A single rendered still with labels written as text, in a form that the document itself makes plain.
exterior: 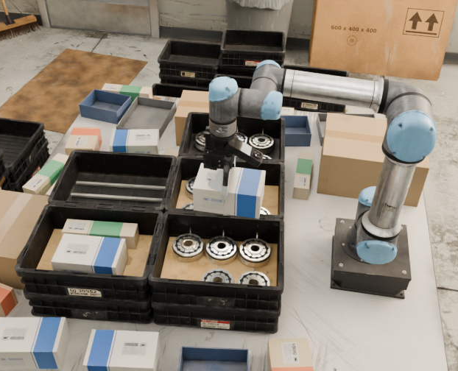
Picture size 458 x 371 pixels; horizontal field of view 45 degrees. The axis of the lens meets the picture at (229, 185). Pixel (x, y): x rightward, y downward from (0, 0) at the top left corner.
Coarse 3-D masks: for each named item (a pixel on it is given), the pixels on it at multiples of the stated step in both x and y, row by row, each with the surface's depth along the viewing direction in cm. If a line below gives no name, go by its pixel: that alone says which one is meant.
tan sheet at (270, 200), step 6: (186, 180) 211; (180, 186) 209; (264, 186) 210; (270, 186) 210; (276, 186) 210; (180, 192) 206; (264, 192) 207; (270, 192) 207; (276, 192) 207; (180, 198) 204; (186, 198) 204; (264, 198) 204; (270, 198) 205; (276, 198) 205; (180, 204) 201; (264, 204) 202; (270, 204) 202; (276, 204) 202; (270, 210) 200; (276, 210) 200
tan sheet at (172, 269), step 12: (204, 240) 188; (168, 252) 183; (204, 252) 184; (276, 252) 184; (168, 264) 180; (180, 264) 180; (192, 264) 180; (204, 264) 180; (216, 264) 180; (228, 264) 180; (240, 264) 180; (276, 264) 180; (168, 276) 176; (180, 276) 176; (192, 276) 176; (276, 276) 176
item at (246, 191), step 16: (208, 176) 166; (240, 176) 166; (256, 176) 166; (208, 192) 162; (240, 192) 161; (256, 192) 161; (208, 208) 166; (224, 208) 165; (240, 208) 164; (256, 208) 163
